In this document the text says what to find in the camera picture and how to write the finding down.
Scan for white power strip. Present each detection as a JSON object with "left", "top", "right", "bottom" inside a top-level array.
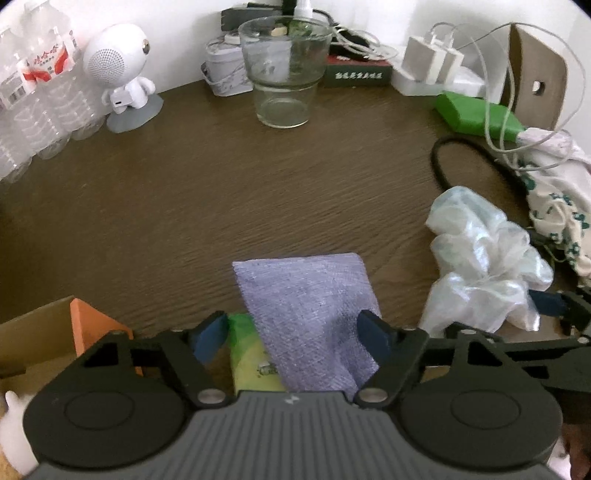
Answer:
[{"left": 391, "top": 64, "right": 486, "bottom": 98}]

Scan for clear water bottle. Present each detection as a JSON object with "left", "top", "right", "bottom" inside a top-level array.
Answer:
[
  {"left": 1, "top": 29, "right": 35, "bottom": 181},
  {"left": 23, "top": 1, "right": 106, "bottom": 140},
  {"left": 1, "top": 27, "right": 70, "bottom": 160}
]

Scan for left clear water bottle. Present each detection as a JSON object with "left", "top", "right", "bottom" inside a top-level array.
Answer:
[{"left": 1, "top": 29, "right": 35, "bottom": 181}]

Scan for translucent plastic bag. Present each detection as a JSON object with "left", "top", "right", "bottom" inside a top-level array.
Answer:
[{"left": 420, "top": 186, "right": 554, "bottom": 336}]

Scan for right clear water bottle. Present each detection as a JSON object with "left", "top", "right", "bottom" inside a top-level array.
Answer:
[{"left": 23, "top": 1, "right": 106, "bottom": 140}]

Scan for middle clear water bottle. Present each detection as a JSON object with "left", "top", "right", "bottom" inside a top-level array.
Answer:
[{"left": 1, "top": 27, "right": 70, "bottom": 160}]

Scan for left white charger plug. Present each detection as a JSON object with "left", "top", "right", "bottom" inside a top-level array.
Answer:
[{"left": 402, "top": 36, "right": 447, "bottom": 85}]

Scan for black hair band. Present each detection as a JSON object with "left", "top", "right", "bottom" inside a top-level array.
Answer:
[{"left": 430, "top": 135, "right": 529, "bottom": 214}]

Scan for white charger plug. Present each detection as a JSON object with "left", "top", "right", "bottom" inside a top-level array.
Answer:
[
  {"left": 402, "top": 36, "right": 447, "bottom": 85},
  {"left": 437, "top": 46, "right": 464, "bottom": 85}
]

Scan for orange cardboard box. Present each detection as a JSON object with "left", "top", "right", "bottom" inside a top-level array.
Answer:
[{"left": 0, "top": 297, "right": 133, "bottom": 396}]

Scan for dark tea box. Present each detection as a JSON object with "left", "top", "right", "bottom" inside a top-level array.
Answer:
[{"left": 322, "top": 55, "right": 393, "bottom": 88}]

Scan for beige plush toy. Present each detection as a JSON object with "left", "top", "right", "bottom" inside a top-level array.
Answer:
[{"left": 1, "top": 391, "right": 39, "bottom": 476}]

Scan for brown cardboard piece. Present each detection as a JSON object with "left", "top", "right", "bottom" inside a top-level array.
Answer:
[{"left": 509, "top": 23, "right": 568, "bottom": 130}]

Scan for floral cloth pile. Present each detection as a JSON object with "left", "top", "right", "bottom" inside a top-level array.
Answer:
[{"left": 517, "top": 127, "right": 590, "bottom": 287}]

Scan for black power adapter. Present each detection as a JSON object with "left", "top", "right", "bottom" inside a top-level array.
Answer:
[{"left": 221, "top": 3, "right": 281, "bottom": 32}]

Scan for white robot-shaped speaker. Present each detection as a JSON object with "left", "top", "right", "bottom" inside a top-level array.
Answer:
[{"left": 83, "top": 24, "right": 163, "bottom": 134}]

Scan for right white charger plug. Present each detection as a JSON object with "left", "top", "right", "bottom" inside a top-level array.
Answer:
[{"left": 437, "top": 46, "right": 464, "bottom": 85}]

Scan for green rectangular case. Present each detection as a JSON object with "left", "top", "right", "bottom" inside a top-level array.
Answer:
[{"left": 435, "top": 92, "right": 526, "bottom": 142}]

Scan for purple drawstring cloth pouch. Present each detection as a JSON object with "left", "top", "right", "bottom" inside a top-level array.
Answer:
[{"left": 232, "top": 253, "right": 381, "bottom": 398}]

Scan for small white spray bottle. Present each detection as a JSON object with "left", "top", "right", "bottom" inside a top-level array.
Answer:
[{"left": 294, "top": 0, "right": 314, "bottom": 20}]

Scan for white metal tin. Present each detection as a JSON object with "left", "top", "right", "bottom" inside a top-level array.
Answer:
[{"left": 201, "top": 32, "right": 252, "bottom": 97}]

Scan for green tissue packet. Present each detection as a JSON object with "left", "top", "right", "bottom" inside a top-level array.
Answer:
[{"left": 228, "top": 313, "right": 284, "bottom": 393}]

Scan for clear glass cup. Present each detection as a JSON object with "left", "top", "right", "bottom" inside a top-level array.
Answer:
[{"left": 238, "top": 16, "right": 332, "bottom": 129}]

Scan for coiled black white cables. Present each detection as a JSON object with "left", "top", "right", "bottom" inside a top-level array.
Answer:
[{"left": 315, "top": 8, "right": 400, "bottom": 62}]

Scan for white charging cable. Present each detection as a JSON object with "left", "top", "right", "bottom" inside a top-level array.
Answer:
[{"left": 427, "top": 20, "right": 588, "bottom": 174}]

